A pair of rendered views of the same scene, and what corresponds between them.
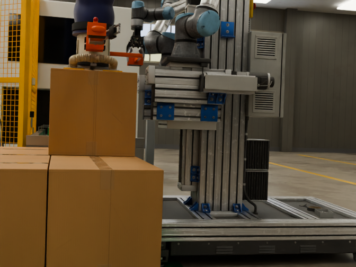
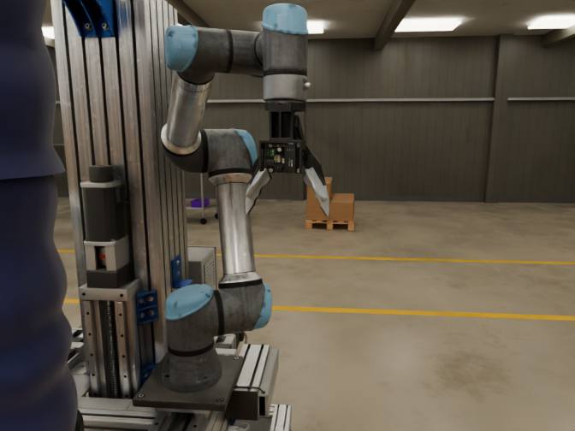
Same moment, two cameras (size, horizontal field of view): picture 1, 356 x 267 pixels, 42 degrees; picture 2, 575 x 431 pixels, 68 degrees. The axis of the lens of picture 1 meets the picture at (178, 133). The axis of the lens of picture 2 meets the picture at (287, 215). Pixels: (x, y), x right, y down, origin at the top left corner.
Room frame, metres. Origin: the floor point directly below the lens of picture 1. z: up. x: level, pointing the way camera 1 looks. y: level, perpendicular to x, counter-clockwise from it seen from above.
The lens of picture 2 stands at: (1.94, 0.88, 1.65)
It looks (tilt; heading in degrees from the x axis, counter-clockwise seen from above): 11 degrees down; 285
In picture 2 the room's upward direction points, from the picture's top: straight up
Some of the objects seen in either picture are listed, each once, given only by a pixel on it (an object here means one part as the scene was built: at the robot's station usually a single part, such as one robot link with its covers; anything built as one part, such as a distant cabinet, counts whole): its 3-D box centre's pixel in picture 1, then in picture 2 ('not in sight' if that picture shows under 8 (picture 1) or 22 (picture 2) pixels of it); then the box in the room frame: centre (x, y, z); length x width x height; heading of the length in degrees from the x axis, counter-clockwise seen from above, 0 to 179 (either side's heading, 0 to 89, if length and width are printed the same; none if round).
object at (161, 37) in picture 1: (169, 43); not in sight; (2.92, 0.07, 1.20); 0.13 x 0.12 x 0.14; 63
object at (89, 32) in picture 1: (96, 30); not in sight; (1.90, 0.34, 1.07); 0.08 x 0.07 x 0.05; 12
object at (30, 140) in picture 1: (86, 141); not in sight; (2.83, 0.55, 0.58); 0.70 x 0.03 x 0.06; 104
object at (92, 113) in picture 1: (91, 114); not in sight; (2.48, 0.46, 0.74); 0.60 x 0.40 x 0.40; 13
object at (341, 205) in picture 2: not in sight; (331, 201); (3.19, -7.09, 0.41); 1.36 x 0.97 x 0.82; 101
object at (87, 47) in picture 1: (94, 44); not in sight; (2.24, 0.41, 1.07); 0.10 x 0.08 x 0.06; 102
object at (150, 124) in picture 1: (149, 150); not in sight; (3.51, 0.21, 0.50); 0.07 x 0.07 x 1.00; 14
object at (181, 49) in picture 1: (185, 50); (192, 357); (2.43, -0.02, 1.09); 0.15 x 0.15 x 0.10
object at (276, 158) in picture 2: not in sight; (284, 138); (2.13, 0.16, 1.64); 0.09 x 0.08 x 0.12; 95
